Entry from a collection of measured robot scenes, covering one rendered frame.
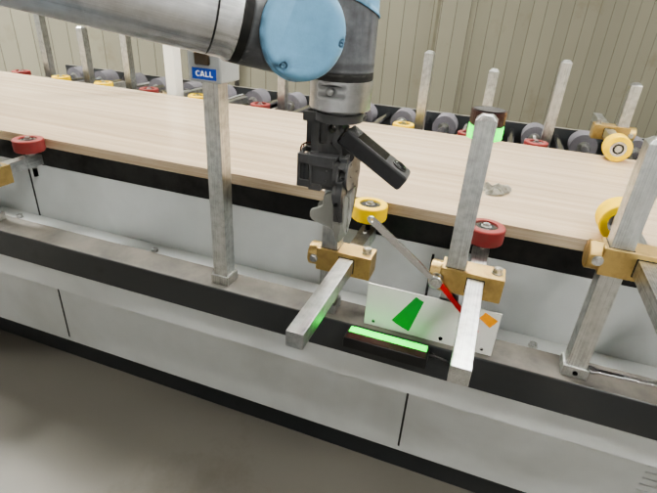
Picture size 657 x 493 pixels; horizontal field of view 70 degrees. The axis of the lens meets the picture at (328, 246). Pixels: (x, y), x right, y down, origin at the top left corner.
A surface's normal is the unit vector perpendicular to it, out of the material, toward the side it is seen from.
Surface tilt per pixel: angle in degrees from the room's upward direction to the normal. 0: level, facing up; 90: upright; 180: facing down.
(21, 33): 90
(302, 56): 91
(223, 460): 0
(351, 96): 90
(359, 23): 90
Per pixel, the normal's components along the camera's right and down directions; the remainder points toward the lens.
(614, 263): -0.34, 0.42
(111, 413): 0.06, -0.89
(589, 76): 0.14, 0.47
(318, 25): 0.45, 0.45
